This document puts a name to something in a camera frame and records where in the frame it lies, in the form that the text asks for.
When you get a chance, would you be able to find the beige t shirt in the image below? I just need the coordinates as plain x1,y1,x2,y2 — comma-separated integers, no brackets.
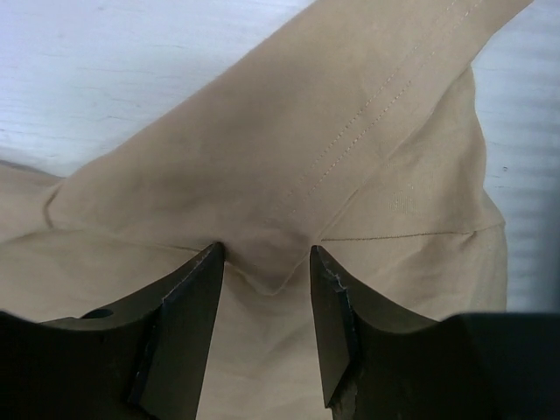
1,1,527,419

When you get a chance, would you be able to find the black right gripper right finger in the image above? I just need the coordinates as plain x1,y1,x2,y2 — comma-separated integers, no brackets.
310,246,559,419

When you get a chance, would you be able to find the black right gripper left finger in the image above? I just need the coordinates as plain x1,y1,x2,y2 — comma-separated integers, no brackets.
1,243,225,419

